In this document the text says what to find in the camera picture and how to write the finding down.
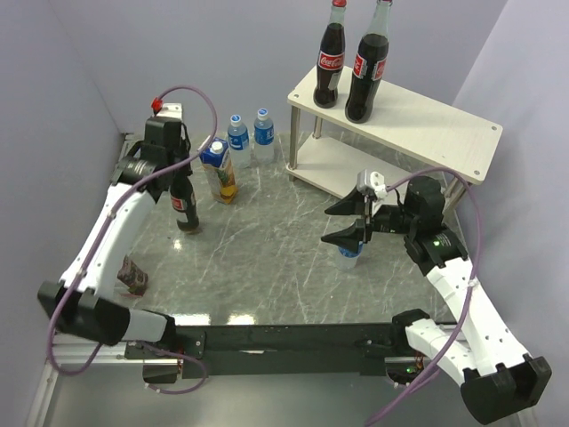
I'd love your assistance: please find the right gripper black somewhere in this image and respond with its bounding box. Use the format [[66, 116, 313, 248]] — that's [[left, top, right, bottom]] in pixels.
[[321, 183, 418, 254]]

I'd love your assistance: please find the cola bottle shelved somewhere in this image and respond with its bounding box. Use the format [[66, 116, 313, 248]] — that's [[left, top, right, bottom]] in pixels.
[[344, 1, 392, 124], [170, 172, 199, 233], [313, 0, 347, 109]]

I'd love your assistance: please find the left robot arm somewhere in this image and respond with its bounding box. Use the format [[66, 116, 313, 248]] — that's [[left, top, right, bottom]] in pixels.
[[37, 117, 188, 358]]

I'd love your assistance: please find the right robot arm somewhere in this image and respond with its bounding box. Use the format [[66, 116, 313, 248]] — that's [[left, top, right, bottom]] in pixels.
[[321, 170, 552, 426]]

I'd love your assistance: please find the wooden two-tier shelf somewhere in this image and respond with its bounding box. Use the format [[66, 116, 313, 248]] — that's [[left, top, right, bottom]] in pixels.
[[286, 68, 502, 197]]

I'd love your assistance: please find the water bottle centre right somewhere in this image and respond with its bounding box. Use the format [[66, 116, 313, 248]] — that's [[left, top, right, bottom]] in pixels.
[[336, 243, 363, 270]]

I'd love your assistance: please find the water bottle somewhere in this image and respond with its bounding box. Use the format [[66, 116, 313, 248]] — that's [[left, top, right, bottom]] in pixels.
[[228, 115, 252, 168], [336, 243, 363, 270], [253, 109, 275, 164]]

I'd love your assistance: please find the blue juice carton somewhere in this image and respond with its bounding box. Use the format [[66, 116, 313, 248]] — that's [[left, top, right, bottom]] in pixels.
[[200, 138, 237, 205]]

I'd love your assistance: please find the water bottle back left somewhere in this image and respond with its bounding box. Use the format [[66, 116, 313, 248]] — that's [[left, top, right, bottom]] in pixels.
[[228, 115, 252, 168]]

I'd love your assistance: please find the water bottle back right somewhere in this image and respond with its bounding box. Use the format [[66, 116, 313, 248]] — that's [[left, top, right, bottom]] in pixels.
[[253, 109, 275, 164]]

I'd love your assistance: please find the dark juice carton near left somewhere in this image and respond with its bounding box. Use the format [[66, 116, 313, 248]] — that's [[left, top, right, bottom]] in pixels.
[[116, 256, 148, 296]]

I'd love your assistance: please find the black base beam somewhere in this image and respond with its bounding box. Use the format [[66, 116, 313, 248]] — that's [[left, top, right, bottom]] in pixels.
[[124, 324, 428, 384]]

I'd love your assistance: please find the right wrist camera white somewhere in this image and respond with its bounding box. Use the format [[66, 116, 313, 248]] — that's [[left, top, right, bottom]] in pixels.
[[356, 169, 388, 202]]

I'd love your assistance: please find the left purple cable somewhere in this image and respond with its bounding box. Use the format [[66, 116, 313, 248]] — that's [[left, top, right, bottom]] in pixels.
[[45, 85, 219, 396]]

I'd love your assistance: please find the aluminium rail frame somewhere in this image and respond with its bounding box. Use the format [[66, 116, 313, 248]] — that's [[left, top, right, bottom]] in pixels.
[[26, 133, 134, 427]]

